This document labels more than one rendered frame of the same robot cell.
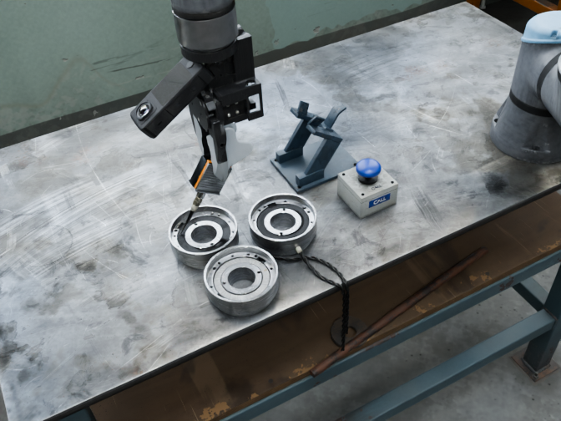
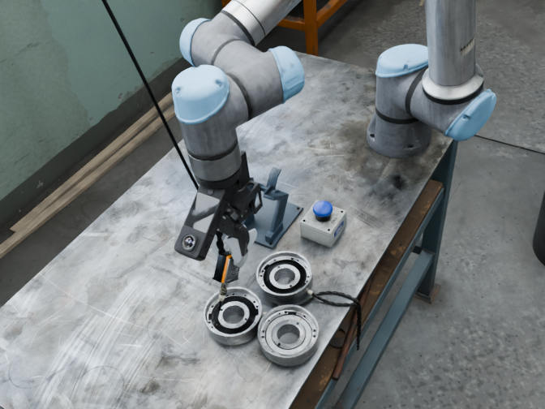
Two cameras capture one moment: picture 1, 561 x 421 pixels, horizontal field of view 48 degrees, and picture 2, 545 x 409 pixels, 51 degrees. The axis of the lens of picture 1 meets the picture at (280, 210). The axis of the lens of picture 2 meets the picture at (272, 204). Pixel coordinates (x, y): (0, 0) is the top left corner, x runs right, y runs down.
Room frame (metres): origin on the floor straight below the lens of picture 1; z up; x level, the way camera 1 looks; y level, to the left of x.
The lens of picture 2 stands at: (0.09, 0.31, 1.68)
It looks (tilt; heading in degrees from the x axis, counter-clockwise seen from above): 45 degrees down; 333
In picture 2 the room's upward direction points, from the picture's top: 8 degrees counter-clockwise
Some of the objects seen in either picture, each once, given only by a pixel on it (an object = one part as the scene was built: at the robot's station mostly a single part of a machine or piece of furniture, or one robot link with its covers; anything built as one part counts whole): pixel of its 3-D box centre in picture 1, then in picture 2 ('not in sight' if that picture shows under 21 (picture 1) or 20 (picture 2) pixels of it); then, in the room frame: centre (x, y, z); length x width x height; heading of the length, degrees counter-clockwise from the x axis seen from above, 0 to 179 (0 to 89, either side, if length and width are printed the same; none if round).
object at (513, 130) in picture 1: (539, 114); (400, 121); (0.88, -0.46, 0.85); 0.15 x 0.15 x 0.10
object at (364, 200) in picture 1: (370, 186); (324, 221); (0.75, -0.15, 0.82); 0.08 x 0.07 x 0.05; 115
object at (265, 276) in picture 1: (242, 281); (289, 336); (0.57, 0.06, 0.82); 0.08 x 0.08 x 0.02
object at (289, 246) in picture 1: (283, 225); (285, 279); (0.68, 0.00, 0.82); 0.10 x 0.10 x 0.04
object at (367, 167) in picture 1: (367, 175); (323, 214); (0.75, -0.14, 0.85); 0.04 x 0.04 x 0.05
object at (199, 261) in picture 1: (204, 237); (233, 316); (0.66, 0.12, 0.82); 0.10 x 0.10 x 0.04
